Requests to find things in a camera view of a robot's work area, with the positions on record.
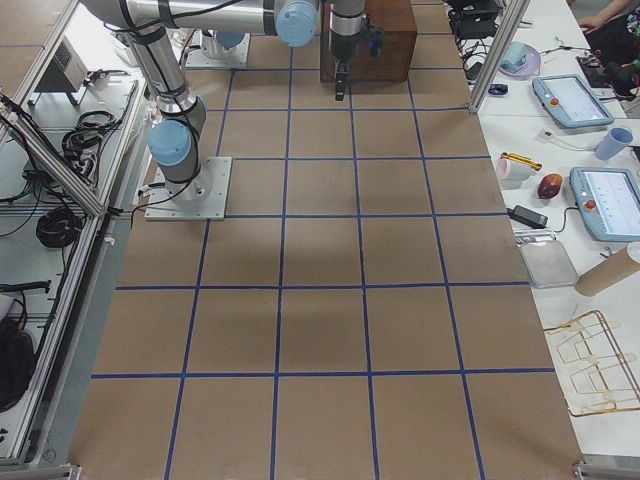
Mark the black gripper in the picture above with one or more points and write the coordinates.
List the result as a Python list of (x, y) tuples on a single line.
[(343, 46)]

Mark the silver robot arm, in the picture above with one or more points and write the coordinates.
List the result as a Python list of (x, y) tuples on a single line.
[(216, 44), (174, 143)]

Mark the person's hand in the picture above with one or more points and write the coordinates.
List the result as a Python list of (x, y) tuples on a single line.
[(591, 23)]

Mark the lavender plate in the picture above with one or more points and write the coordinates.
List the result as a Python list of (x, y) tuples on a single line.
[(531, 67)]

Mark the pink and white mug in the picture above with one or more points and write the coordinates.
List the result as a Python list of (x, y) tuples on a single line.
[(511, 170)]

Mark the gold clamp bar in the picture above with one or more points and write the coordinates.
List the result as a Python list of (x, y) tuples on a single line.
[(523, 160)]

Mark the blue teach pendant, far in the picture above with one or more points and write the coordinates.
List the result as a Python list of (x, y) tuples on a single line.
[(569, 100)]

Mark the blue teach pendant, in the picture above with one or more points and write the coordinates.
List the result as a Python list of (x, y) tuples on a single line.
[(569, 100), (608, 201)]

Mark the black power adapter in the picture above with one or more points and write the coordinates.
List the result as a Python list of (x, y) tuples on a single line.
[(527, 217)]

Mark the red mango fruit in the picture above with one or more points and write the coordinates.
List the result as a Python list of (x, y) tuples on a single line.
[(549, 186)]

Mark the grey metal control box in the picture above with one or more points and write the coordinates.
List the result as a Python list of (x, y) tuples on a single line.
[(65, 74)]

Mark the light blue plastic cup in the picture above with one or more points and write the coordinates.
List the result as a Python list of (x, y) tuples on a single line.
[(613, 143)]

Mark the blue teach pendant, near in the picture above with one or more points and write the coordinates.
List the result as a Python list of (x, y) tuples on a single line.
[(608, 201)]

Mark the cardboard tube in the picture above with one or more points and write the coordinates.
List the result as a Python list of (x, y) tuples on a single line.
[(610, 271)]

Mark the black wrist camera mount, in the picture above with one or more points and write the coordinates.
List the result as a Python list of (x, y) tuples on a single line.
[(374, 35)]

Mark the white arm base plate, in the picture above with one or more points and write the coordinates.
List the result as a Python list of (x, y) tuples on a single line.
[(237, 60), (204, 198)]

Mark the aluminium frame post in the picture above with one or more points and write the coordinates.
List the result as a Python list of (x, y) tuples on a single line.
[(512, 16)]

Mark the gold wire rack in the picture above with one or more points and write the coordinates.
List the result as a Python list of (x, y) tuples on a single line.
[(594, 371)]

